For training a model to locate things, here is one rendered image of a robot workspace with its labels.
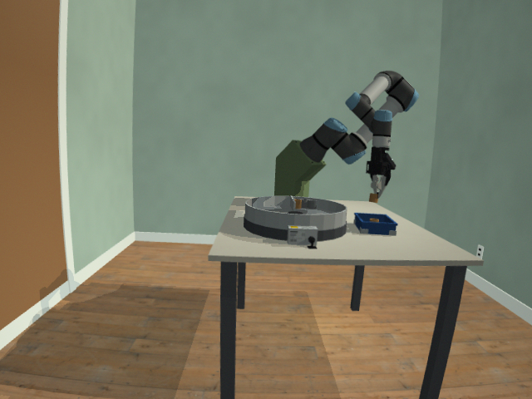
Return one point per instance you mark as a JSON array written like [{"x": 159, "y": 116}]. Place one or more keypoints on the blue crate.
[{"x": 366, "y": 227}]

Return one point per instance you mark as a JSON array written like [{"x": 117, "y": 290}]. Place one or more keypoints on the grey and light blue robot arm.
[{"x": 333, "y": 133}]

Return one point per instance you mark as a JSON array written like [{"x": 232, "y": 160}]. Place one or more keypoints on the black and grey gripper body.
[{"x": 377, "y": 167}]

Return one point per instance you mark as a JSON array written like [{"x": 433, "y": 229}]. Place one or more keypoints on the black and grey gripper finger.
[
  {"x": 374, "y": 183},
  {"x": 383, "y": 182}
]

